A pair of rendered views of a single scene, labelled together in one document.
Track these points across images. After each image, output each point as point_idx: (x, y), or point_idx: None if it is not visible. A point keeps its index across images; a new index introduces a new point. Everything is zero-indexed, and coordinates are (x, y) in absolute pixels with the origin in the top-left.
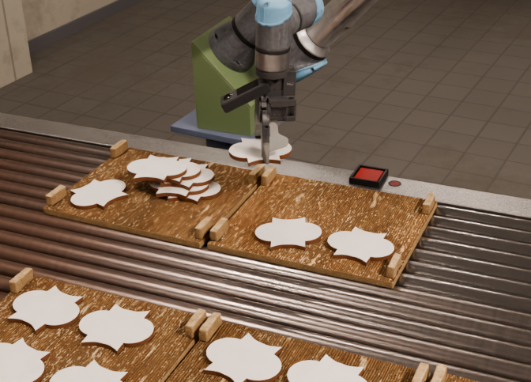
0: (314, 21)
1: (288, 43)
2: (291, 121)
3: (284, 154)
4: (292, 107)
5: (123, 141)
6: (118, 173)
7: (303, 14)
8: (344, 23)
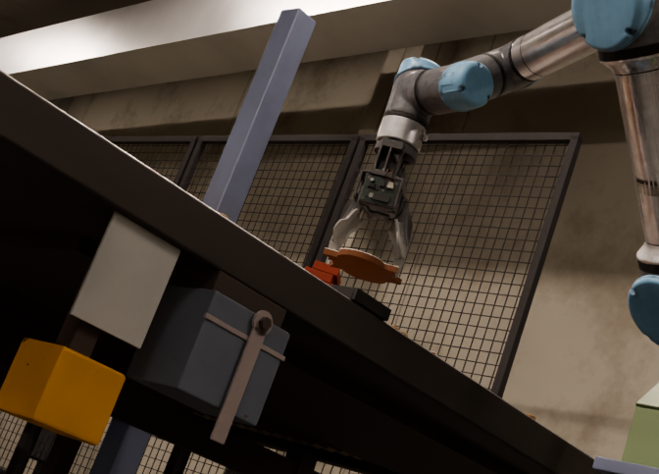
0: (439, 86)
1: (393, 103)
2: (353, 199)
3: (339, 249)
4: (364, 183)
5: (526, 413)
6: None
7: (425, 74)
8: (632, 169)
